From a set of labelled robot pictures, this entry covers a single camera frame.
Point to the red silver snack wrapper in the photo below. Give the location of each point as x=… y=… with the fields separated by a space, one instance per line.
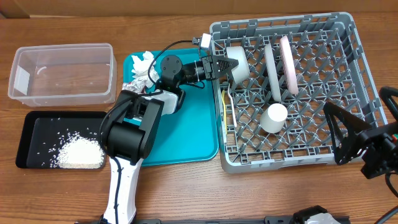
x=132 y=85

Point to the black tray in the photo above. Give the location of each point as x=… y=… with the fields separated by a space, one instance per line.
x=30 y=152

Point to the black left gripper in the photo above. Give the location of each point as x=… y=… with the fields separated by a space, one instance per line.
x=216 y=72

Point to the clear plastic bin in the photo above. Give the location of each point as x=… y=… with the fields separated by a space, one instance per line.
x=63 y=75

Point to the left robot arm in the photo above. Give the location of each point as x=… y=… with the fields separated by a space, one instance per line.
x=127 y=132

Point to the grey dishwasher rack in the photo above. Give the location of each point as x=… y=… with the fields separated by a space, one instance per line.
x=330 y=66

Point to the light grey plate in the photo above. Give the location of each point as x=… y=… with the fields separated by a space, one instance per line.
x=272 y=73

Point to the white rice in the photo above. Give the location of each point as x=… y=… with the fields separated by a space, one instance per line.
x=71 y=143

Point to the teal serving tray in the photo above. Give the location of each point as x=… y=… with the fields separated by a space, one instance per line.
x=190 y=134

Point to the yellow plastic spoon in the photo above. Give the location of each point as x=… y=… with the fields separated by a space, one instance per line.
x=224 y=110

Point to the grey bowl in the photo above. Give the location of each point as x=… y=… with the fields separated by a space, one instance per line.
x=241 y=72

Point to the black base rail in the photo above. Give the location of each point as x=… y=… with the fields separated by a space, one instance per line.
x=265 y=220

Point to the crumpled white napkin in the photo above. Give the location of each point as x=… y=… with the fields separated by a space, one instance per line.
x=144 y=76

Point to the pink plate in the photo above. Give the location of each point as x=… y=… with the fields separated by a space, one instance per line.
x=288 y=65

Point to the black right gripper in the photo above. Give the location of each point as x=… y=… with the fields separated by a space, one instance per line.
x=382 y=140

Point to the white cup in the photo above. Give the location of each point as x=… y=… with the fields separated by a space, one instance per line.
x=274 y=117

